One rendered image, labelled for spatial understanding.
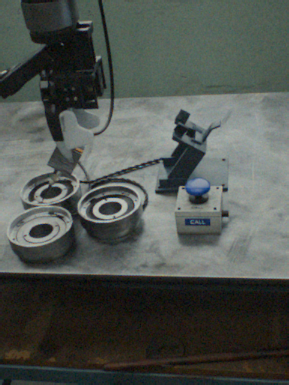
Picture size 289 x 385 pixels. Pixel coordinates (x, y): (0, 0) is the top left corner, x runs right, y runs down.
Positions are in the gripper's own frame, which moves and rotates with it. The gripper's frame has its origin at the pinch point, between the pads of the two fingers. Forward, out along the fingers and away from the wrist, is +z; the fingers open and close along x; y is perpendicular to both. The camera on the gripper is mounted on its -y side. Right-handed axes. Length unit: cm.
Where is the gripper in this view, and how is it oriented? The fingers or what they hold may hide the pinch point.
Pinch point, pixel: (68, 150)
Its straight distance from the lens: 95.7
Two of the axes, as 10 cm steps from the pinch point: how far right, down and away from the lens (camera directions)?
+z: 1.2, 8.2, 5.6
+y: 9.9, -0.3, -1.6
